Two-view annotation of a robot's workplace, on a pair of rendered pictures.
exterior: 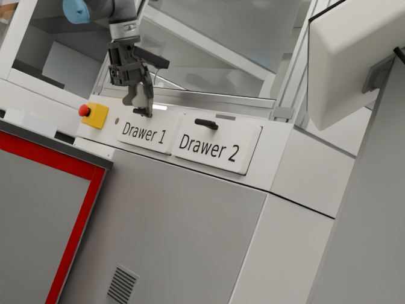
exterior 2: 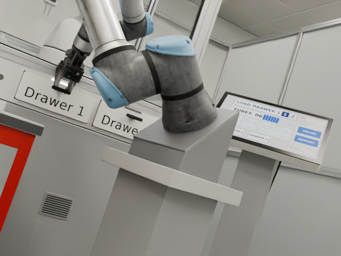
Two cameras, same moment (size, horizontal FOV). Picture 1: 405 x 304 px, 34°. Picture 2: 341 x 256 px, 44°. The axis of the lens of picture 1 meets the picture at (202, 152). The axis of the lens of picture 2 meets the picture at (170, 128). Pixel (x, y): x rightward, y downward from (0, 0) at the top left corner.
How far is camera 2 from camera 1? 2.02 m
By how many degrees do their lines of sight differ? 81
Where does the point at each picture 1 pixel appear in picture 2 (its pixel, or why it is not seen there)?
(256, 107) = (154, 109)
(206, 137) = (125, 121)
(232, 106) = (136, 104)
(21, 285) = not seen: outside the picture
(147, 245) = (77, 180)
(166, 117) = (81, 97)
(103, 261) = (25, 190)
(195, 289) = not seen: hidden behind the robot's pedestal
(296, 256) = not seen: hidden behind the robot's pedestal
